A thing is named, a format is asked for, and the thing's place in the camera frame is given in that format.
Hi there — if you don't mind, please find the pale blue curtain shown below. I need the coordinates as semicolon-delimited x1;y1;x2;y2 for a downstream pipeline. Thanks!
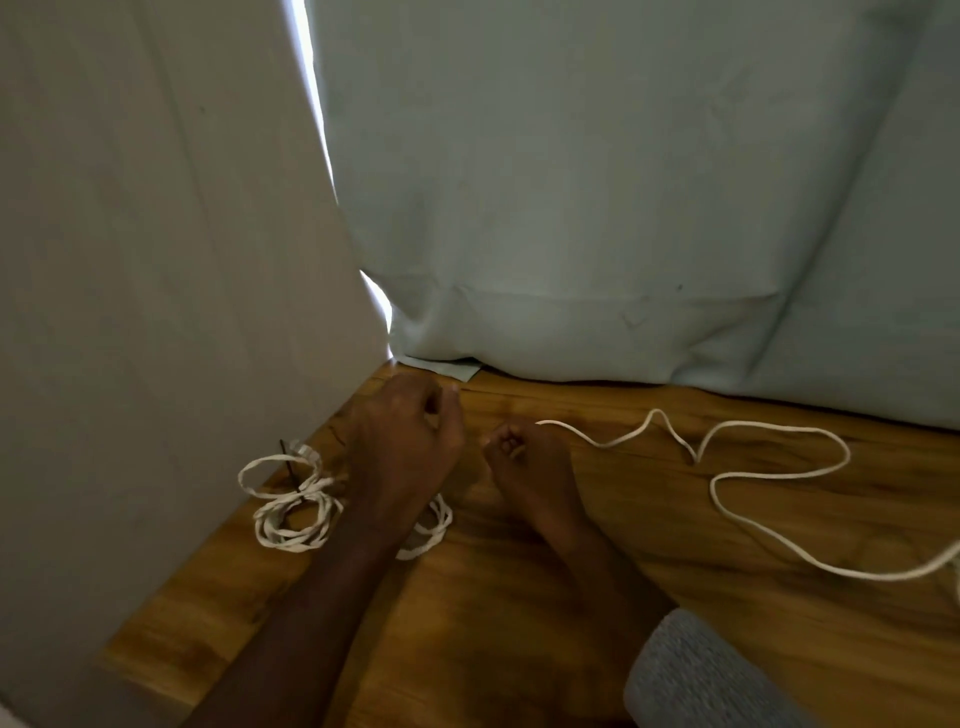
303;0;960;433

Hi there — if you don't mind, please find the coiled white rope bundle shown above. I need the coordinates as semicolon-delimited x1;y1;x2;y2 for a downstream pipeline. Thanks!
237;438;455;563

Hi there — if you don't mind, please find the person's right hand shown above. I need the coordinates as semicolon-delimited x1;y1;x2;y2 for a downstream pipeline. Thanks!
483;420;595;540

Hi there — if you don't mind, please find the long white rope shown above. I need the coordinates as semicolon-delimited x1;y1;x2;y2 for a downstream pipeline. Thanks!
535;408;960;583

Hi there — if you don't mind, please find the grey knit sleeve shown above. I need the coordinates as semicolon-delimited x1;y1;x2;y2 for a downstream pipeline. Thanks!
623;607;820;728

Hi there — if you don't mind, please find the person's right forearm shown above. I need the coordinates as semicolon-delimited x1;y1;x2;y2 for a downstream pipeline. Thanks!
553;516;680;661

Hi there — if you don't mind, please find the person's left forearm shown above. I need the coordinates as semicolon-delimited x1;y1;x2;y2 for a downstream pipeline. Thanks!
182;517;412;728

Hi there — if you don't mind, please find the person's left hand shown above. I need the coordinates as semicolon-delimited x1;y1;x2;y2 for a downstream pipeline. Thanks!
345;372;468;529

